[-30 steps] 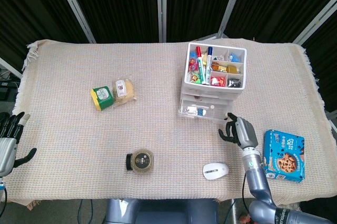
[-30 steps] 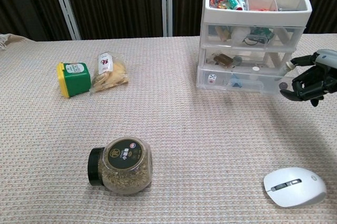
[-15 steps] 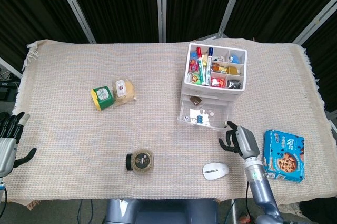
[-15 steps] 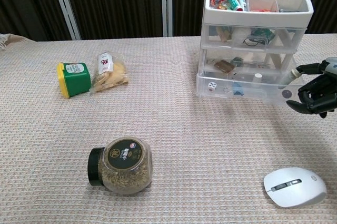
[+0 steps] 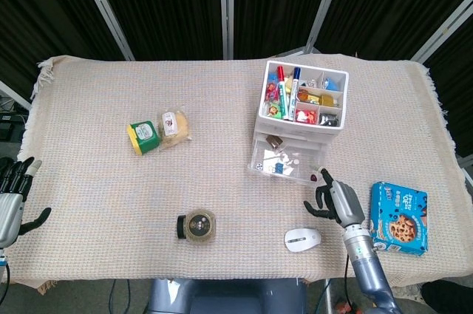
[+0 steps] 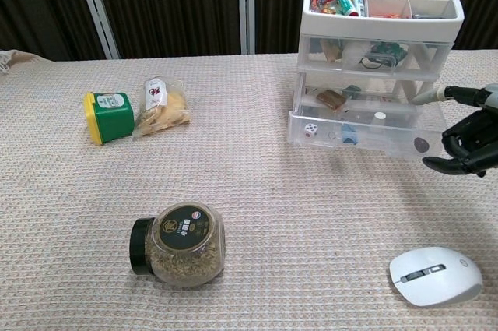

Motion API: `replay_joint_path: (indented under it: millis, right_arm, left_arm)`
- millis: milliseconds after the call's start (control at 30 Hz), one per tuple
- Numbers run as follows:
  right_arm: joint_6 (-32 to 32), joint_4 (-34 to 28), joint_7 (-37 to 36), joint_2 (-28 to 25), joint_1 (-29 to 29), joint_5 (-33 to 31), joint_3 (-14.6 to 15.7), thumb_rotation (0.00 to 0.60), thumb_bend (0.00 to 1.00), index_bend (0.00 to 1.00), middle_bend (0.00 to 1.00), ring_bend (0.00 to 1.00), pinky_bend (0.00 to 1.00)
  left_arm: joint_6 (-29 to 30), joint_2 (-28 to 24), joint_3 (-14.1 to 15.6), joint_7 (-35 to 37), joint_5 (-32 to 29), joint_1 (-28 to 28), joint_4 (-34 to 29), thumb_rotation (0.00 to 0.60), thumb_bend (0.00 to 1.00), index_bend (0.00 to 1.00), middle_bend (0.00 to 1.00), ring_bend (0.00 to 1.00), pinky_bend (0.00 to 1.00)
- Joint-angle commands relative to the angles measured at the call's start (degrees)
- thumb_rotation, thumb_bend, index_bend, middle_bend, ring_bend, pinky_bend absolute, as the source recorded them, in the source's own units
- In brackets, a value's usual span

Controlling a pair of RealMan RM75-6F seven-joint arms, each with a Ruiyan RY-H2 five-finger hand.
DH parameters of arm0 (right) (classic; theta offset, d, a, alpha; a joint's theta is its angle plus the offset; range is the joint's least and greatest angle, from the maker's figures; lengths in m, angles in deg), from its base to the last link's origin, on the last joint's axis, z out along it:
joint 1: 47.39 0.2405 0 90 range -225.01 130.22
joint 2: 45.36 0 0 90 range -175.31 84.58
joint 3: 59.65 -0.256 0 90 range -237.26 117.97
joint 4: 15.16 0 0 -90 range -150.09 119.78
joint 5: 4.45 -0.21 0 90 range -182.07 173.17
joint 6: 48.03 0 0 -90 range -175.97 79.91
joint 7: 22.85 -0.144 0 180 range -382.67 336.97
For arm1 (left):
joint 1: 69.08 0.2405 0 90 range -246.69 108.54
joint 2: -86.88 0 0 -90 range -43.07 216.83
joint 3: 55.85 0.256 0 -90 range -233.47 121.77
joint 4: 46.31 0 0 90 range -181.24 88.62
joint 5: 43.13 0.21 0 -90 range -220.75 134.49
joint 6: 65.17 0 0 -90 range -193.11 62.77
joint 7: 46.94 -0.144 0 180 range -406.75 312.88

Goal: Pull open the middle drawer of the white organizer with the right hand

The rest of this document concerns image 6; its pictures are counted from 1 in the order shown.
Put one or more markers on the teal green cloth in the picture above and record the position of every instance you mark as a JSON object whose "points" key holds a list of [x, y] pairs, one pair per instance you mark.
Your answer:
{"points": [[389, 49]]}

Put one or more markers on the white plastic drawer organizer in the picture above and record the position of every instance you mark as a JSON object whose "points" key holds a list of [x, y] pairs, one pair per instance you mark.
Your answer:
{"points": [[381, 26]]}

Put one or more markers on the glass jar black lid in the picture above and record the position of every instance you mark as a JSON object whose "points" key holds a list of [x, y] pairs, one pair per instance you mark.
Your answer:
{"points": [[183, 245]]}

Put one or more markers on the small white cylinder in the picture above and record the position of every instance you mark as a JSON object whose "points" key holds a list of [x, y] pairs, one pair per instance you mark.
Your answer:
{"points": [[379, 116]]}

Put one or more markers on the brown leather pouch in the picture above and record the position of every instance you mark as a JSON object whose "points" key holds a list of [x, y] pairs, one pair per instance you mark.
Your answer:
{"points": [[331, 99]]}

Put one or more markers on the dark grey-green cloth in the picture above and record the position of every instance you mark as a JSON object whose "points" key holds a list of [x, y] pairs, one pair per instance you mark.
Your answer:
{"points": [[351, 92]]}

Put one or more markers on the grey screen frame post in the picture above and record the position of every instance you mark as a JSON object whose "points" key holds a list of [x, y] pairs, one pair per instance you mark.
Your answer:
{"points": [[246, 4], [97, 8]]}

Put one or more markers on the clear bag of crackers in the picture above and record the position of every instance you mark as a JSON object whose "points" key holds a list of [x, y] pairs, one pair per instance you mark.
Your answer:
{"points": [[167, 109]]}

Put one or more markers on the clear plastic drawer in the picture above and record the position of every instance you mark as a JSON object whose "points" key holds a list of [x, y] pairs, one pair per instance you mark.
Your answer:
{"points": [[307, 91]]}

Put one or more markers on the white computer mouse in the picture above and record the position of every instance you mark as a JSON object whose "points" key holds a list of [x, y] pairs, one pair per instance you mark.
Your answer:
{"points": [[432, 276]]}

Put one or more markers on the white die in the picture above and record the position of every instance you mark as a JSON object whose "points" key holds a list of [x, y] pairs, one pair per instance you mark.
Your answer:
{"points": [[310, 130]]}

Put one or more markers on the tan wooden piece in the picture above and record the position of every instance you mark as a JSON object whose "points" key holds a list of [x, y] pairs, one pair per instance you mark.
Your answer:
{"points": [[330, 50]]}

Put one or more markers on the clear drawer with die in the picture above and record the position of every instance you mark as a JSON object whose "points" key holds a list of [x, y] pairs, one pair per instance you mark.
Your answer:
{"points": [[389, 140]]}

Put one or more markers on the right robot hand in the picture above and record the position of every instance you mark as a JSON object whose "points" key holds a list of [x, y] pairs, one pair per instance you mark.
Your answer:
{"points": [[480, 140]]}

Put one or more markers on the red cartoon sticker pack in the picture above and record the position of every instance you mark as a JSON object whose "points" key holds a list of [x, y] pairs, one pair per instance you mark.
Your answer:
{"points": [[385, 15]]}

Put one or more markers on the beige woven tablecloth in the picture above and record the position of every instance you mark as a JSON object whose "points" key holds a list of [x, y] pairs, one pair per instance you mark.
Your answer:
{"points": [[233, 175]]}

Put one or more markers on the small blue toy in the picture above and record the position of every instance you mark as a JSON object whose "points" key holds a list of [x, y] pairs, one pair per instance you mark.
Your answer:
{"points": [[350, 134]]}

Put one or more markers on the dark round bead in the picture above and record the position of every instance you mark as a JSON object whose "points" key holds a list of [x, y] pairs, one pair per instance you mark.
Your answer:
{"points": [[421, 144]]}

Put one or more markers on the green container yellow lid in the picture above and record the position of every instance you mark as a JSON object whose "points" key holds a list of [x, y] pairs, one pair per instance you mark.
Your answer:
{"points": [[113, 115]]}

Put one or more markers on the clear drawer with cotton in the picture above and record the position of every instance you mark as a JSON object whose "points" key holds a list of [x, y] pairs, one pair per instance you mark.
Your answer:
{"points": [[311, 54]]}

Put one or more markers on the white cotton wad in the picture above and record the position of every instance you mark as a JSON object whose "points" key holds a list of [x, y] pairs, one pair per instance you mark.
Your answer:
{"points": [[356, 54]]}

